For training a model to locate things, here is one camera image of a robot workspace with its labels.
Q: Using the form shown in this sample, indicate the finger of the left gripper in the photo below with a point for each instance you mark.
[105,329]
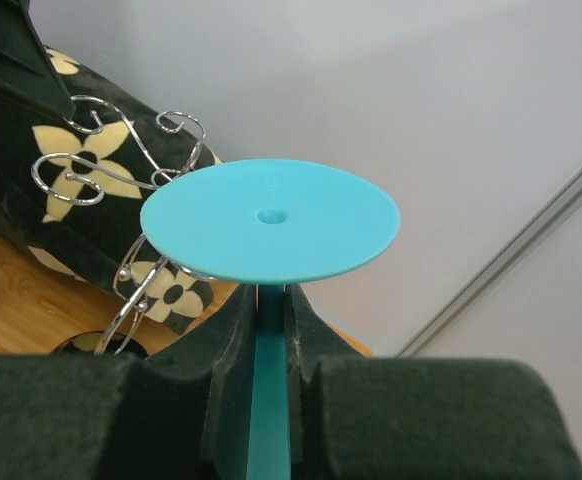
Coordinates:
[26,71]

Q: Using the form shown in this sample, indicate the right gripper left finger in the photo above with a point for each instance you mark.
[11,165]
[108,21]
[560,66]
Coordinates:
[182,413]

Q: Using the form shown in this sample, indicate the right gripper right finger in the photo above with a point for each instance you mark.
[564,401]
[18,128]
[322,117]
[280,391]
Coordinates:
[353,417]

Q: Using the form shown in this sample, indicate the blue plastic goblet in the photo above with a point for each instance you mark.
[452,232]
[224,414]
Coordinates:
[270,223]

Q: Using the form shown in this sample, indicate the black floral plush pillow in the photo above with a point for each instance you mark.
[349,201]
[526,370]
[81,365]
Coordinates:
[71,191]

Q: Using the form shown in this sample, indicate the right aluminium frame post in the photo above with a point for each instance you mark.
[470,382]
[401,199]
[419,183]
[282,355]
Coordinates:
[555,212]

